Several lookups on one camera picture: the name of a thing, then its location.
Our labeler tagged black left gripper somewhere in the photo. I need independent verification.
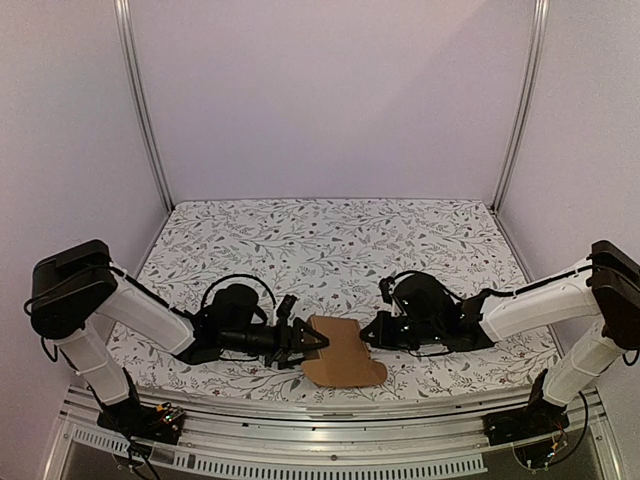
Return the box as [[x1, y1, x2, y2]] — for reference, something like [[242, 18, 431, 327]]
[[220, 317, 328, 370]]

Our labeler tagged brown cardboard box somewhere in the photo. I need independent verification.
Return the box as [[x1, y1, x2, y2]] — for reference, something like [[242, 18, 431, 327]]
[[301, 315, 387, 389]]

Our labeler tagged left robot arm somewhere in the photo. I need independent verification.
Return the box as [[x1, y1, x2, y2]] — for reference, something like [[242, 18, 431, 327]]
[[24, 240, 329, 434]]

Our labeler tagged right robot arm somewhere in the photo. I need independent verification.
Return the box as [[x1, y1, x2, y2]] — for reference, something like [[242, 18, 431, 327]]
[[360, 240, 639, 436]]

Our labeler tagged floral patterned table mat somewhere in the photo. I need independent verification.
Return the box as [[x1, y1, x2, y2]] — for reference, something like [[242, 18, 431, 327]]
[[108, 199, 559, 404]]

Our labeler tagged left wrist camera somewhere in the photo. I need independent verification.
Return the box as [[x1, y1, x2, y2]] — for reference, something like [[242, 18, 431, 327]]
[[276, 294, 298, 325]]

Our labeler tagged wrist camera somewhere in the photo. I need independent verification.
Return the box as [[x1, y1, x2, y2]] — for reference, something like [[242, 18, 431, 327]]
[[276, 294, 298, 325], [378, 277, 395, 305]]

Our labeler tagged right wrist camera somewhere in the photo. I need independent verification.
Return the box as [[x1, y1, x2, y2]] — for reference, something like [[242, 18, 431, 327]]
[[378, 277, 395, 305]]

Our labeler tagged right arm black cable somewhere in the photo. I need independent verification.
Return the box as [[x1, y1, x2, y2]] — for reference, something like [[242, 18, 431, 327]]
[[387, 263, 599, 306]]

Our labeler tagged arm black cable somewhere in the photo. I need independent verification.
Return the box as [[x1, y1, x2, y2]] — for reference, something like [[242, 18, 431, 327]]
[[22, 264, 281, 361], [387, 263, 599, 306]]

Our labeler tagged aluminium front rail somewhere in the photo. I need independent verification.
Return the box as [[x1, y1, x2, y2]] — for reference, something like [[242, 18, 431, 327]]
[[42, 387, 624, 479]]

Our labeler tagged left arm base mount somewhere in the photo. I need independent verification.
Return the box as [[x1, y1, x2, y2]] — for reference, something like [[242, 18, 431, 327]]
[[91, 371, 185, 445]]

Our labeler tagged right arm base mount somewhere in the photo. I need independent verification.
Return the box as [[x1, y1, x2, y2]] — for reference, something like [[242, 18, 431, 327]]
[[482, 369, 569, 446]]

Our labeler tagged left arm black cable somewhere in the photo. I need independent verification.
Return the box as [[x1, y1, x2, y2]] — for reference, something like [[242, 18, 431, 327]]
[[22, 264, 281, 361]]

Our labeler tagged right aluminium frame post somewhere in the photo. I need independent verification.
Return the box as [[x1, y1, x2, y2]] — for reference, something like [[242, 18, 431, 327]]
[[491, 0, 550, 216]]

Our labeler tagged aluminium frame post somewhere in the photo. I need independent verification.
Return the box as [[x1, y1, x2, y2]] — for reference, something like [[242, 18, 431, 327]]
[[114, 0, 175, 214], [491, 0, 550, 216]]

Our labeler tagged left aluminium frame post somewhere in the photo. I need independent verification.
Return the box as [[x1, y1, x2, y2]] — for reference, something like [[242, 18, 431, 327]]
[[114, 0, 175, 214]]

